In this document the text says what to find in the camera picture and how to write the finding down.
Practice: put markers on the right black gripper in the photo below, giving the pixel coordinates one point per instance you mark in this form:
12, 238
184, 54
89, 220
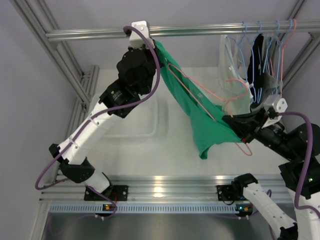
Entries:
248, 126

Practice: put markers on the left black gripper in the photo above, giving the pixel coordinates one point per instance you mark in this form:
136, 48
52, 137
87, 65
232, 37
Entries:
150, 51

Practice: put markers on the white tank top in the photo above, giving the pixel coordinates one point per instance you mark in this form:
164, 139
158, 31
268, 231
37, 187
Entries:
235, 90

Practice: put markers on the green tank top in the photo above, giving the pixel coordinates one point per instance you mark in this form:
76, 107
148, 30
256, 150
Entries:
195, 110

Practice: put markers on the light blue hanger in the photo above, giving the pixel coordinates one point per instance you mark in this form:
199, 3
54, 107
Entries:
238, 42

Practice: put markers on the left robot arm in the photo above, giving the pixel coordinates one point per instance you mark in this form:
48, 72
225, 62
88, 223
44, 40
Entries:
72, 152

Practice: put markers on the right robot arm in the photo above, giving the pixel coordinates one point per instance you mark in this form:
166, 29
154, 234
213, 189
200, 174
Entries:
300, 174

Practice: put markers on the grey tank top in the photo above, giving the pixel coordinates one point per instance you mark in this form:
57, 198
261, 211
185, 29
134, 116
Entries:
260, 75

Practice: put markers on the black tank top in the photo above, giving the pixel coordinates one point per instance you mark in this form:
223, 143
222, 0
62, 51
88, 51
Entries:
257, 65

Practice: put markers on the blue hanger with grey top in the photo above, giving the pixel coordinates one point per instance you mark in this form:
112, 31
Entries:
269, 83

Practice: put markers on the blue hanger with black top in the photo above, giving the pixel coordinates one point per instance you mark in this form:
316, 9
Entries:
255, 62

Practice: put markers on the rightmost blue hanger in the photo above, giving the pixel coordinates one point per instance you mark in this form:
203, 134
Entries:
278, 73

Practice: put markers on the white plastic basket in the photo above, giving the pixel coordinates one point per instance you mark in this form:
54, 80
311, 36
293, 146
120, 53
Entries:
141, 122

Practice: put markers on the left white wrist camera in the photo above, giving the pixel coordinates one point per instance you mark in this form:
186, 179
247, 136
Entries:
143, 39

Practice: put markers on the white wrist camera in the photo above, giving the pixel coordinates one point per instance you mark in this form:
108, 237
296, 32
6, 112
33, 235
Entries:
143, 39
274, 105

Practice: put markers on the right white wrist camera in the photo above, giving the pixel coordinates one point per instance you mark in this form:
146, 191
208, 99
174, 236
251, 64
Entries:
274, 105

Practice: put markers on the left aluminium frame post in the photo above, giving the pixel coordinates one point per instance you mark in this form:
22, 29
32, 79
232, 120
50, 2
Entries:
39, 19

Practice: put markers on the aluminium hanging rail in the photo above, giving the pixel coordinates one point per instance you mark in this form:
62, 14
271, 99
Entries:
275, 26

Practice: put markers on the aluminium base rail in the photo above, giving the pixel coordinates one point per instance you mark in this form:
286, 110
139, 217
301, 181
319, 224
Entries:
148, 189

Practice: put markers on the slotted cable duct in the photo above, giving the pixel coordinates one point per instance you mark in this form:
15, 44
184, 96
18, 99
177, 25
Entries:
148, 208

